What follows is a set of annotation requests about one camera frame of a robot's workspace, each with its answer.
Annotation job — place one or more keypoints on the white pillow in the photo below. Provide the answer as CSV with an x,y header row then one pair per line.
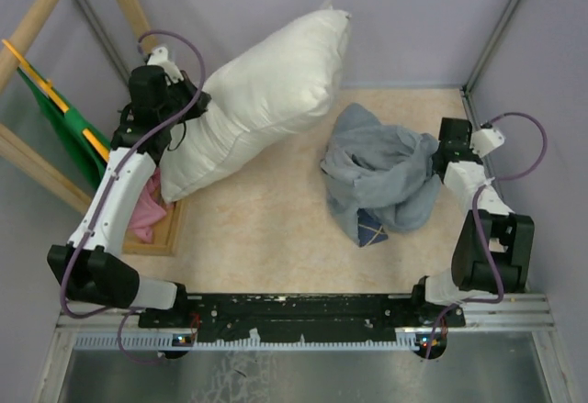
x,y
283,85

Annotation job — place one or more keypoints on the yellow plastic hanger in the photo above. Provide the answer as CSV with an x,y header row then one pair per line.
x,y
47,87

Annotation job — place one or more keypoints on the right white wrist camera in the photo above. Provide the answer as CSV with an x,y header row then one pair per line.
x,y
484,141

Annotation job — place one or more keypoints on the pink garment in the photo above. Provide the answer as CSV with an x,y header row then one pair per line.
x,y
147,211

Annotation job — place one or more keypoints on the white cable duct strip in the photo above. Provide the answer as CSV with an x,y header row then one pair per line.
x,y
177,342

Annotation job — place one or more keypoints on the green shirt on hanger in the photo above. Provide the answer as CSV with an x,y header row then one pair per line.
x,y
68,128

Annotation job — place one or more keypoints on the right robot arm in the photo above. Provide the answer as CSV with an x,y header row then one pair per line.
x,y
492,254

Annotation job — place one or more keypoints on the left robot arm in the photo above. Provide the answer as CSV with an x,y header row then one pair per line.
x,y
88,266

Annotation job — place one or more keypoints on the light blue pillowcase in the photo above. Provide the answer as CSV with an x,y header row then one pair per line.
x,y
378,178

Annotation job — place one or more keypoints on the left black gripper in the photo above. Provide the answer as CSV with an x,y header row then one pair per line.
x,y
183,83

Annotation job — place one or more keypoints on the aluminium frame rail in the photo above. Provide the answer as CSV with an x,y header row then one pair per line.
x,y
491,45

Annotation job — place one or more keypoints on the wooden tray box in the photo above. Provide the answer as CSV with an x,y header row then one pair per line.
x,y
165,235

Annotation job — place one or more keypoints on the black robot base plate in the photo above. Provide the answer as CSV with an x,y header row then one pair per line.
x,y
292,318

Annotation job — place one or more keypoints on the wooden clothes rack frame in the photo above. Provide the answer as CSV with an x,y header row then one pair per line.
x,y
56,38

